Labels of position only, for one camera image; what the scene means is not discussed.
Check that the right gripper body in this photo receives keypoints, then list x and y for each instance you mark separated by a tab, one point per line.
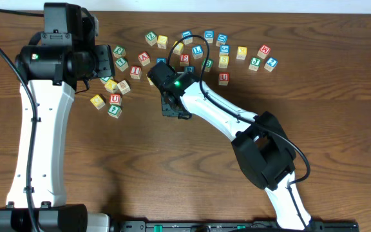
169	107

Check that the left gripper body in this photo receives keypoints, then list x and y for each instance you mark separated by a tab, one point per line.
105	60

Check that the red E block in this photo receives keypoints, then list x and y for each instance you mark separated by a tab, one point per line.
184	60

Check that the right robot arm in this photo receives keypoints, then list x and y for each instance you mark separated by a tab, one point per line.
265	155

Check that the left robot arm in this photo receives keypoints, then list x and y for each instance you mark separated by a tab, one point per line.
49	68

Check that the green V block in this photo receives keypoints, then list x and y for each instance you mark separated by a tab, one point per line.
104	80

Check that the green 7 block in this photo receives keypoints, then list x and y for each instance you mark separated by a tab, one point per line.
121	64

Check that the yellow block beside V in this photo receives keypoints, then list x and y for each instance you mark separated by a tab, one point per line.
111	86

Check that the green block upper left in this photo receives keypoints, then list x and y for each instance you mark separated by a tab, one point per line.
119	52

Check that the plain wooden picture block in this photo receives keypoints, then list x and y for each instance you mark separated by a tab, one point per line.
123	87

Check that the red I block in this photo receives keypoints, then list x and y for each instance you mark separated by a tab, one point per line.
135	72

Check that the red U block left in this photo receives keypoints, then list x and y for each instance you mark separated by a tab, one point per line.
115	99

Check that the red u block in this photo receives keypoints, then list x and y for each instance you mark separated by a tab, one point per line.
115	99
223	79

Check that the yellow block centre low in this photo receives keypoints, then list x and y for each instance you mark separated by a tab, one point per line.
149	80

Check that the yellow block far left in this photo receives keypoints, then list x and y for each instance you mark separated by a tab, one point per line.
97	101

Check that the blue P block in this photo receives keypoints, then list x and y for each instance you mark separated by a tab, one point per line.
189	69

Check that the red A block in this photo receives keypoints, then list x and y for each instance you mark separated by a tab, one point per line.
144	58

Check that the green 4 block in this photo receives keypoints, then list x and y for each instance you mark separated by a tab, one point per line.
115	111

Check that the blue T block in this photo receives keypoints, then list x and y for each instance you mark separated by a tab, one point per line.
161	60

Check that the yellow block centre top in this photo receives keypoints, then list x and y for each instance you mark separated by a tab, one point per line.
178	48

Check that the green B block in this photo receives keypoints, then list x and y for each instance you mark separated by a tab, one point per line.
207	65

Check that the green Z block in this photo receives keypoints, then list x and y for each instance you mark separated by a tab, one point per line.
151	38

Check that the red U block right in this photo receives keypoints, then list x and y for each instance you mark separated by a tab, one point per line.
223	79

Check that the blue L block middle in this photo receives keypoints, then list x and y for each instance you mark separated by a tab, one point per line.
197	52

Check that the blue l block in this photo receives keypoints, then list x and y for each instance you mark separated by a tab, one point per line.
187	38
197	52

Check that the yellow block top left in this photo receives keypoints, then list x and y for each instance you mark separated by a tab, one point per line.
162	41

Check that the blue L block top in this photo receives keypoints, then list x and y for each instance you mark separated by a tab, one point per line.
187	38

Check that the yellow S block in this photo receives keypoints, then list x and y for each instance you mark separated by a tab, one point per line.
223	61

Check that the blue 5 block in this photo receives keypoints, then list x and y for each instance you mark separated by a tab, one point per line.
224	50

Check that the blue D block tilted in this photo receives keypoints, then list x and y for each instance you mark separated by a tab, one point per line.
221	39

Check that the yellow block right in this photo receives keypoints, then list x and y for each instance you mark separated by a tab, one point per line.
241	53

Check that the green J block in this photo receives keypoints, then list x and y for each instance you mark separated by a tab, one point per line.
255	64

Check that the red M block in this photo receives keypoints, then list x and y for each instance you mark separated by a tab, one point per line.
264	51

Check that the blue 2 block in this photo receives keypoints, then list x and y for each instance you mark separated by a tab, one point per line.
270	64

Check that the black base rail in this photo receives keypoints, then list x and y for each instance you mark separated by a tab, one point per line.
141	226

